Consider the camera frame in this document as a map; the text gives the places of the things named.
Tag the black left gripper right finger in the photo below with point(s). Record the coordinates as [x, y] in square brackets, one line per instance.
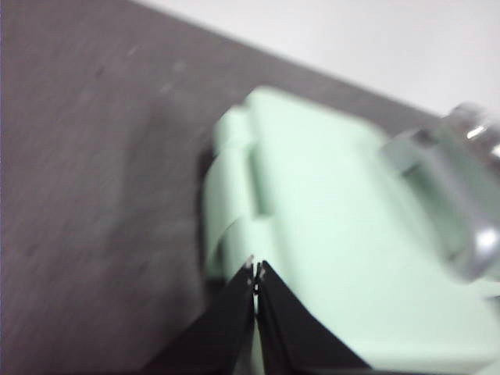
[297, 340]

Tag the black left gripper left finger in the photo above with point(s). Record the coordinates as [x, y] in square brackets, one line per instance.
[218, 336]

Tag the mint green breakfast machine base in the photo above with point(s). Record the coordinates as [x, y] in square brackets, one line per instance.
[224, 203]

